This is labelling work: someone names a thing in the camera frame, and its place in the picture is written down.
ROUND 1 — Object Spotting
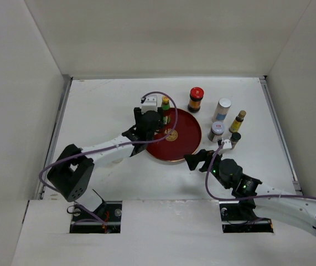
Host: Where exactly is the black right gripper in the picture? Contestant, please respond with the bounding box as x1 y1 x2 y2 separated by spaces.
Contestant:
184 149 231 189

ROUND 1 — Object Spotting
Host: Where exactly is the green label sauce bottle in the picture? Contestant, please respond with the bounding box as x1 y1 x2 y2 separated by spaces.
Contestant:
161 96 170 125

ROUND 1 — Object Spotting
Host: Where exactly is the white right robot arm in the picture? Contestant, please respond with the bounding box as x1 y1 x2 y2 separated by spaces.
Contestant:
184 150 316 237

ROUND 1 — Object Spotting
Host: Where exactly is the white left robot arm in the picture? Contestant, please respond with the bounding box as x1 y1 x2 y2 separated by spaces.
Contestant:
47 108 163 221

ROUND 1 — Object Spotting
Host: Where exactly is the red round tray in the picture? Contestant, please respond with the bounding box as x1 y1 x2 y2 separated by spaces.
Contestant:
147 108 202 162

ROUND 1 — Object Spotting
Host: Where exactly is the grey lid spice jar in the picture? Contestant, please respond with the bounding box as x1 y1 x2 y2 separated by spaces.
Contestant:
208 121 225 142

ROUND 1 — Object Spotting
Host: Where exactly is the small dark pepper bottle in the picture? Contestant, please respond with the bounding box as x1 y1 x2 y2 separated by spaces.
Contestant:
229 132 241 150

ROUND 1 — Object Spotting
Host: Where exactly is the yellow label oil bottle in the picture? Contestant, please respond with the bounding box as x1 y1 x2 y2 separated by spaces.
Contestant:
229 110 246 133

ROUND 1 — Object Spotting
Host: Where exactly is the red lid sauce jar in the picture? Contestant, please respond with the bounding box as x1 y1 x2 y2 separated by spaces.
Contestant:
188 87 204 113

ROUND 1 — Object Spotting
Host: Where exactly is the white tall canister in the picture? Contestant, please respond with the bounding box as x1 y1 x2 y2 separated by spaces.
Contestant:
212 98 231 122

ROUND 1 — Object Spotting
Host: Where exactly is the glass shaker lower left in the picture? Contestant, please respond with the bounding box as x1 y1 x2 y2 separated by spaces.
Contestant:
112 158 123 163

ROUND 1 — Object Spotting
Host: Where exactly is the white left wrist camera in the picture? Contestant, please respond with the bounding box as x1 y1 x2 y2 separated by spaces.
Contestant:
141 94 158 114

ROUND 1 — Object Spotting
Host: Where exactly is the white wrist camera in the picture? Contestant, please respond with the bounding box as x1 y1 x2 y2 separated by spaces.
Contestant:
218 139 232 152
141 94 158 114

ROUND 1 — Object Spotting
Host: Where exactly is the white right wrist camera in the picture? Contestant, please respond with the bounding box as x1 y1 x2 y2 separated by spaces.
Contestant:
218 139 232 152

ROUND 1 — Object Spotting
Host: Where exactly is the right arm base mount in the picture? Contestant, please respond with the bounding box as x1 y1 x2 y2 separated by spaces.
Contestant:
220 202 273 233

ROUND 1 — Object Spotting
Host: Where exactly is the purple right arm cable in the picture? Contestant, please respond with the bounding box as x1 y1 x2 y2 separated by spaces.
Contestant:
205 141 316 207

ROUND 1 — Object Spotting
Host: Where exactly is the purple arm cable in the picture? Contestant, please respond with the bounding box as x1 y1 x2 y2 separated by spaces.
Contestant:
205 141 316 207
38 91 178 233

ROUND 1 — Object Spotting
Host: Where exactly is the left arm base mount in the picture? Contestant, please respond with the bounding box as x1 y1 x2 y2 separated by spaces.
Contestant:
66 201 122 234

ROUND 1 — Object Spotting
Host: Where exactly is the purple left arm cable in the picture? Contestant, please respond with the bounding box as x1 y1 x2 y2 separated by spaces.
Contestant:
38 91 178 233

